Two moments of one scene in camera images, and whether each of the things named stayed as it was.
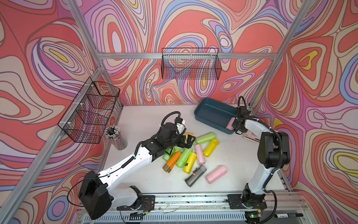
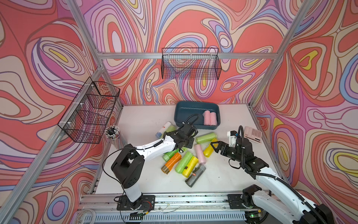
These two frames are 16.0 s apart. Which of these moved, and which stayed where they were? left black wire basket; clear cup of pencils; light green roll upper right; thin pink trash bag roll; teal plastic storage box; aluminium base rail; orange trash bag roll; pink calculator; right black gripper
Moved: teal plastic storage box; right black gripper
Stayed: orange trash bag roll; aluminium base rail; light green roll upper right; pink calculator; left black wire basket; thin pink trash bag roll; clear cup of pencils
